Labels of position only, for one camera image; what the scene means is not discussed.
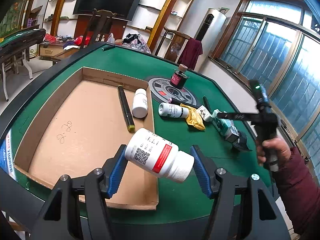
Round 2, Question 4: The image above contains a round silver table control panel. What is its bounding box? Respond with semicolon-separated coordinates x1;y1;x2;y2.
148;76;200;107

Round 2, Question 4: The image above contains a white standing air conditioner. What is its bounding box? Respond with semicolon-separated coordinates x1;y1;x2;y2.
194;8;227;55

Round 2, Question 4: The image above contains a shallow cardboard box tray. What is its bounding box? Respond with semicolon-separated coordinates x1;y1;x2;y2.
13;66;160;211

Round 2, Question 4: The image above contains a black snack pouch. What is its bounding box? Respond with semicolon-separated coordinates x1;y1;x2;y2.
232;131;252;152

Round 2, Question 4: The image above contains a wooden chair with carved back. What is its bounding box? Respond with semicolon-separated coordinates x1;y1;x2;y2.
155;26;191;63

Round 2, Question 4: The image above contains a low wooden side table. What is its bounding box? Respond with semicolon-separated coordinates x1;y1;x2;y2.
39;41;80;64

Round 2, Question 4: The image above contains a black marker green cap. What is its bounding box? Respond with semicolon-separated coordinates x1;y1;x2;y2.
203;96;213;114

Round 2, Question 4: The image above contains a white power adapter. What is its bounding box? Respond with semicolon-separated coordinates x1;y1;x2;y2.
196;105;213;122

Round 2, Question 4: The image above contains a maroon garment on chair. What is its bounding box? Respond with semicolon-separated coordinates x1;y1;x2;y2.
178;38;203;70

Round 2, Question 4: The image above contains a white pill bottle red label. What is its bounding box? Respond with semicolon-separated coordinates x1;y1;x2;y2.
125;128;194;183

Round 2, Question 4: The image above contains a teal white tissue pack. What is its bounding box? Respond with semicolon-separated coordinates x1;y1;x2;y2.
212;109;235;136

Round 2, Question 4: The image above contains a green felt mahjong table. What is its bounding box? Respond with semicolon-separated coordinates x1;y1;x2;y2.
1;44;278;225

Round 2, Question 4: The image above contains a person's right hand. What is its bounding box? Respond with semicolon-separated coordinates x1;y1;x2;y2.
255;137;291;166

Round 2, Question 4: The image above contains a small white pill bottle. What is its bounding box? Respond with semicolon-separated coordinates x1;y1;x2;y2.
132;88;148;119

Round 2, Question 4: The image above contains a maroon sleeved forearm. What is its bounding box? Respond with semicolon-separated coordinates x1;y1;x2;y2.
273;147;319;239

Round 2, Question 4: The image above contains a white bottle green label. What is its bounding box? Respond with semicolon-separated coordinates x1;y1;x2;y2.
158;102;189;118

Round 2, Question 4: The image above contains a black ink bottle with cork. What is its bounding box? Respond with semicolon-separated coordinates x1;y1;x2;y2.
170;64;188;89

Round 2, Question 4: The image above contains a white barcode carton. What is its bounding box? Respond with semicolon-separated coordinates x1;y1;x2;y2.
224;125;239;143

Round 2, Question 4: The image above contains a dark wooden chair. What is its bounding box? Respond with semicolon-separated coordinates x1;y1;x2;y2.
80;9;118;49

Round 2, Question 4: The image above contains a yellow snack packet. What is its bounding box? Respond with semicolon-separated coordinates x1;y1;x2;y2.
180;103;206;131

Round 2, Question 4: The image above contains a pile of clothes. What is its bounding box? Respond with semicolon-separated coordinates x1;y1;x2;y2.
121;34;151;54

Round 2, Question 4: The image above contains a black marker yellow cap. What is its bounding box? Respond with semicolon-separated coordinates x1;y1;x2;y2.
118;86;135;133

